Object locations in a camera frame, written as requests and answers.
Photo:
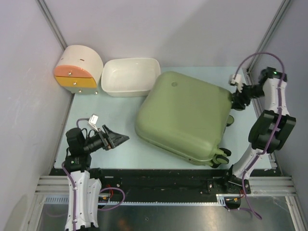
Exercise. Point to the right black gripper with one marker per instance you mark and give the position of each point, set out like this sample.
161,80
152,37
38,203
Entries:
238,97

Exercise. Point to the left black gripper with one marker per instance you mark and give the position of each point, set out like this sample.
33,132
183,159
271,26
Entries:
110,139

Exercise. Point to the green hard-shell suitcase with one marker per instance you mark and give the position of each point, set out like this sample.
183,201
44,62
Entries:
187,117

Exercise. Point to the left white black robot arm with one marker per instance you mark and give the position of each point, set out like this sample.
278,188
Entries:
83,189

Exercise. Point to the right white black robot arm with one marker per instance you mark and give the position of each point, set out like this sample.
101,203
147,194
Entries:
272,128

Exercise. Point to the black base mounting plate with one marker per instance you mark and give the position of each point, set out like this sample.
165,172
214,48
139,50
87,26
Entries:
170,186

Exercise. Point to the white rectangular plastic basin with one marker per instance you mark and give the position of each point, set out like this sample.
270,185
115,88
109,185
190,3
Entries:
130,77

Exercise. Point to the cream drawer box orange fronts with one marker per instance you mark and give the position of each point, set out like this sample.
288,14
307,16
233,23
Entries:
79,70

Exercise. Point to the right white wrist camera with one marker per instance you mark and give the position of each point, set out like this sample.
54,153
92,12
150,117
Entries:
236,80

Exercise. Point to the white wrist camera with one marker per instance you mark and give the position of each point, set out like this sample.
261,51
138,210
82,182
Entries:
236,80
93,121

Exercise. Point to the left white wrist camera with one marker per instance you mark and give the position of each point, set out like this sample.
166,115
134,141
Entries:
93,121

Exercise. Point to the aluminium frame rail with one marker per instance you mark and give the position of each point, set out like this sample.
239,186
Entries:
260,186

